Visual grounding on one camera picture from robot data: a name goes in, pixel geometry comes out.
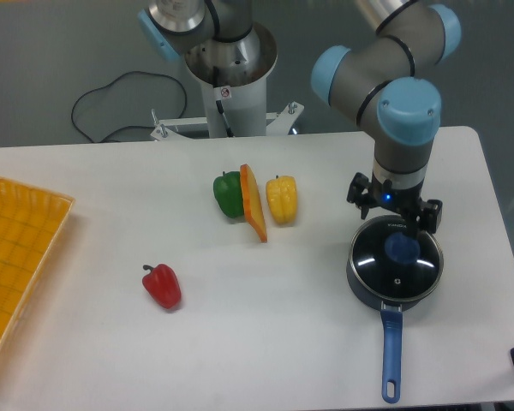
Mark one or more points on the green bell pepper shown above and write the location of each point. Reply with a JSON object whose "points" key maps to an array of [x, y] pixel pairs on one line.
{"points": [[227, 191]]}

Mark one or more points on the glass lid blue knob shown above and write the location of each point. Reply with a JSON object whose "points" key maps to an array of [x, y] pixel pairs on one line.
{"points": [[387, 235]]}

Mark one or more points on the yellow plastic basket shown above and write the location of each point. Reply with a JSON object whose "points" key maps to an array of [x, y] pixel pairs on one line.
{"points": [[31, 220]]}

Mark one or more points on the yellow bell pepper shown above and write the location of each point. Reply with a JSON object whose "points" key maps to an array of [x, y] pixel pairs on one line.
{"points": [[282, 199]]}

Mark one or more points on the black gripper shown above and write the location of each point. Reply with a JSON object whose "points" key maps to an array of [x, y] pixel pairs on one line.
{"points": [[366, 195]]}

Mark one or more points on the dark pot blue handle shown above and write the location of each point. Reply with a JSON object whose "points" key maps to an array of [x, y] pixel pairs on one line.
{"points": [[390, 334]]}

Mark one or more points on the red bell pepper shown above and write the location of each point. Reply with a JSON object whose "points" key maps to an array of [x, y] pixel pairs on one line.
{"points": [[162, 285]]}

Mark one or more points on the orange pumpkin slice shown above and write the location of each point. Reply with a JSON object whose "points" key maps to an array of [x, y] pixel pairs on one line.
{"points": [[251, 202]]}

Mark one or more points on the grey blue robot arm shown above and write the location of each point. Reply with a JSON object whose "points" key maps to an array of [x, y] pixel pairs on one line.
{"points": [[380, 89]]}

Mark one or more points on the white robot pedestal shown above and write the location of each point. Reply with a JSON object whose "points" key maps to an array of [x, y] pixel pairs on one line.
{"points": [[232, 78]]}

